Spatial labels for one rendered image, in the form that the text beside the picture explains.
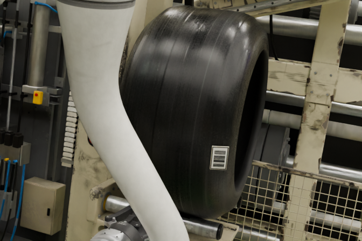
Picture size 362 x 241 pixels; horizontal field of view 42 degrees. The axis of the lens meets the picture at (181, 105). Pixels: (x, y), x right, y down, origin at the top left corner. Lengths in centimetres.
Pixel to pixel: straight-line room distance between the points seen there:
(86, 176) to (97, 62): 92
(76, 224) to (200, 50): 71
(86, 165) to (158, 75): 46
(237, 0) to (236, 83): 62
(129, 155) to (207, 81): 50
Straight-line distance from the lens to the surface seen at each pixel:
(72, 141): 151
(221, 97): 111
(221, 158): 113
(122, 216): 103
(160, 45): 119
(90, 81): 62
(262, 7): 168
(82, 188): 151
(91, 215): 139
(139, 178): 65
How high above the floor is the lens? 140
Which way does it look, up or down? 8 degrees down
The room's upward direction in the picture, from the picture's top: 8 degrees clockwise
